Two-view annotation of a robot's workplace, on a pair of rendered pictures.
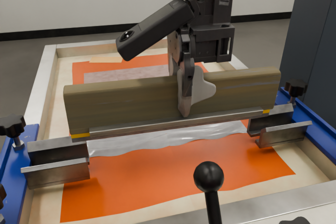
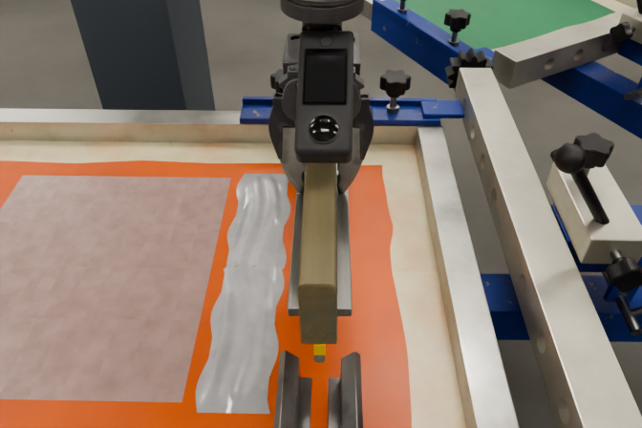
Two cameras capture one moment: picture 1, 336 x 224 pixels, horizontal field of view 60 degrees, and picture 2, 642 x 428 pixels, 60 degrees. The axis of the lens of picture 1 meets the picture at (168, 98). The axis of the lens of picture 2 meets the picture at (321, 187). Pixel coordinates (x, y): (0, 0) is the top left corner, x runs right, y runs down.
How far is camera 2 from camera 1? 0.52 m
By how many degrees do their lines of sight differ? 59
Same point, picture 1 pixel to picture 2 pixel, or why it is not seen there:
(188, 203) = (404, 274)
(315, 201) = (445, 160)
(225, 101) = not seen: hidden behind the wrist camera
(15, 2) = not seen: outside the picture
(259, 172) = (371, 193)
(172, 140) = (274, 262)
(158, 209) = (409, 309)
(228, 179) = (374, 224)
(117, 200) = (381, 358)
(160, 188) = (372, 299)
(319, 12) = not seen: outside the picture
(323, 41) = (170, 10)
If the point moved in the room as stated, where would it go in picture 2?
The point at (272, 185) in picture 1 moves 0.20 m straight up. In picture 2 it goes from (395, 189) to (409, 59)
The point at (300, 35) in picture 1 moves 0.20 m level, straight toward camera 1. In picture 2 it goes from (116, 19) to (186, 53)
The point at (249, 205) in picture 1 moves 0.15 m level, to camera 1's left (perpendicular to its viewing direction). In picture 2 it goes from (442, 209) to (428, 304)
